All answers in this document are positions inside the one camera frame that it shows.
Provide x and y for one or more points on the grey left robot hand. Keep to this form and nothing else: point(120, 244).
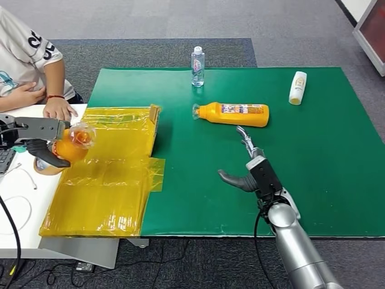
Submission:
point(45, 153)

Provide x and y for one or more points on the person's right hand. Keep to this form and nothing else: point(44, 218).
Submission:
point(29, 93)

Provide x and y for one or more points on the person's left hand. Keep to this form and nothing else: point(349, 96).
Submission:
point(57, 109)

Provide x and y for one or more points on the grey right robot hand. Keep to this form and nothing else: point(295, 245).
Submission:
point(240, 184)

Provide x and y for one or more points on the orange detergent bottle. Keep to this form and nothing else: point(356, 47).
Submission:
point(234, 118)
point(69, 151)

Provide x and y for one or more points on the person's left forearm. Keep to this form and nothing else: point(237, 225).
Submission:
point(56, 77)

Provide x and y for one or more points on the person's right forearm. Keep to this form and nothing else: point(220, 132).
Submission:
point(6, 104)

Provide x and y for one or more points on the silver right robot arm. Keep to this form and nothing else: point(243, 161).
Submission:
point(294, 247)

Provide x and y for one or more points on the small white bottle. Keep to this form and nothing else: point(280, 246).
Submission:
point(297, 88)

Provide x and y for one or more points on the clear water bottle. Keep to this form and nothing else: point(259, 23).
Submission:
point(197, 72)

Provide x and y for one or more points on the person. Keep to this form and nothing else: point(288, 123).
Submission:
point(21, 52)

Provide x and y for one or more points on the dark laptop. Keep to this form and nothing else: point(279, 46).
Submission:
point(4, 159)

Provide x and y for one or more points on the yellow plastic-wrapped board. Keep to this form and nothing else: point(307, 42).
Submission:
point(102, 191)

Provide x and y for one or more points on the green table mat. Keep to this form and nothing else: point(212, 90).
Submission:
point(316, 159)

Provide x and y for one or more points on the grey desk leg panel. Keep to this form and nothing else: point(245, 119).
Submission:
point(90, 251)

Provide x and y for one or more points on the black device with yellow stripe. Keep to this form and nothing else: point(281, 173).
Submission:
point(12, 271)

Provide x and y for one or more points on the white cabinet with red panel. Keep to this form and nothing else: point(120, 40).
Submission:
point(371, 34)

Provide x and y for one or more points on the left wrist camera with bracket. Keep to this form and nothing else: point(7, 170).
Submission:
point(42, 128)

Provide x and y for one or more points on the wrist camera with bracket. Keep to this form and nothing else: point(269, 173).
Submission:
point(42, 128)
point(266, 177)

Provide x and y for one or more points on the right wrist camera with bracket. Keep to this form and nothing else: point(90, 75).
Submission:
point(266, 177)

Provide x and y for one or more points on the grey table foot bracket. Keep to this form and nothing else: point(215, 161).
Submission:
point(139, 242)

